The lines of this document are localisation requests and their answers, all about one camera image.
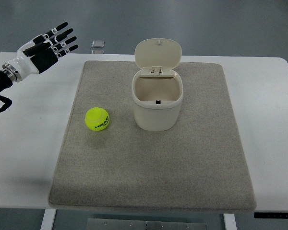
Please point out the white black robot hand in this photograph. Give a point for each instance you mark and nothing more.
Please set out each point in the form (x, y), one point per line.
(42, 52)

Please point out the yellow tennis ball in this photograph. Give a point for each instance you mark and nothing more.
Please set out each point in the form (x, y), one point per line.
(97, 119)

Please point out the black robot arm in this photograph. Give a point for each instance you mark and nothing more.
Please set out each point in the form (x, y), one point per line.
(8, 75)

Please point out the silver floor socket plate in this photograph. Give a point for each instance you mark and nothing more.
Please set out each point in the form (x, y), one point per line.
(98, 44)

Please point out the beige lidded plastic bin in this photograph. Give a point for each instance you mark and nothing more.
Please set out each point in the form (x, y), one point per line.
(157, 89)

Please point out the white left table leg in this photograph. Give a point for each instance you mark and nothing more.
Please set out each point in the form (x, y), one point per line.
(48, 219)

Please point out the white table leg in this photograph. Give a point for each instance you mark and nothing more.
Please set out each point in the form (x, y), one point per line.
(230, 222)
(48, 219)

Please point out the grey felt mat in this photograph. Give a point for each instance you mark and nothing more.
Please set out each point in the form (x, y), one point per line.
(197, 165)

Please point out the white right table leg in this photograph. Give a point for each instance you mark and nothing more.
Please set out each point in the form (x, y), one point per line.
(230, 222)

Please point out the black table control panel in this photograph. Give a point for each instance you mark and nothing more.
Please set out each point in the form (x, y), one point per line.
(271, 215)

